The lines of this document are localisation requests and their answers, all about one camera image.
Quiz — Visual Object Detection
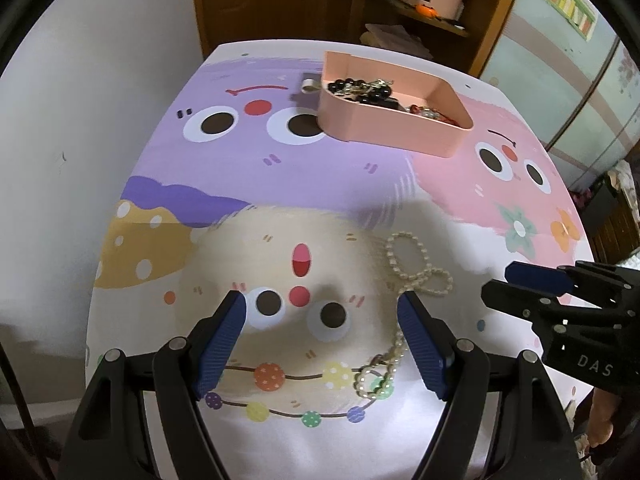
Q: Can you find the pink plastic tray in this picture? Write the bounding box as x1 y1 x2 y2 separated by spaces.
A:
317 51 475 157

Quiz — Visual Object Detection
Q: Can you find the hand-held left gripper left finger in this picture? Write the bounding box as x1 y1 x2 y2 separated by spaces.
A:
59 290 247 480

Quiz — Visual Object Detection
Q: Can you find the wooden cabinet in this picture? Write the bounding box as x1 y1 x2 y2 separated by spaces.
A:
189 0 530 78

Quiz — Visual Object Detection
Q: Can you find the person's right hand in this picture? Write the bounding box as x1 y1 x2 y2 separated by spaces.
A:
585 389 622 442

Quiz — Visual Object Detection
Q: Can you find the pale sliding door wardrobe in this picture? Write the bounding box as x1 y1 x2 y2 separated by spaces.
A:
480 0 640 191

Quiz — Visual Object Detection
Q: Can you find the wall poster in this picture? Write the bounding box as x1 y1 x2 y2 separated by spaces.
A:
540 0 598 42

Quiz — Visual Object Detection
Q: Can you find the cartoon printed table mat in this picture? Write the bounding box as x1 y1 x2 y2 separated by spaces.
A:
86 40 596 480

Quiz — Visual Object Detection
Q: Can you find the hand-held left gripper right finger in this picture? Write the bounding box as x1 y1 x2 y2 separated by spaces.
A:
396 291 586 480

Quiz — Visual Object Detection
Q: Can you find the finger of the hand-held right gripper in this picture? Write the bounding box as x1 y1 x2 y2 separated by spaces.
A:
504 260 640 307
481 279 566 328

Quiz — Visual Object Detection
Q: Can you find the cardboard stack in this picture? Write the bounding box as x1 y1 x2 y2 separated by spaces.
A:
360 22 436 61

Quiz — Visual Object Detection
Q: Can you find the pearl necklace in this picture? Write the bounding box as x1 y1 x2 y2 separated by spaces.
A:
354 231 453 402

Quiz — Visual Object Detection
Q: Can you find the dark wooden furniture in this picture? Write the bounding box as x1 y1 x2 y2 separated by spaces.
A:
582 160 640 266

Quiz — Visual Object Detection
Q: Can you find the black bead bracelet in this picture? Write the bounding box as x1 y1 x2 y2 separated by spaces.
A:
326 77 393 106

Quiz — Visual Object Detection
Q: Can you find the red string bracelet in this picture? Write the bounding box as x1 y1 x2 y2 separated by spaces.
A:
407 104 463 128

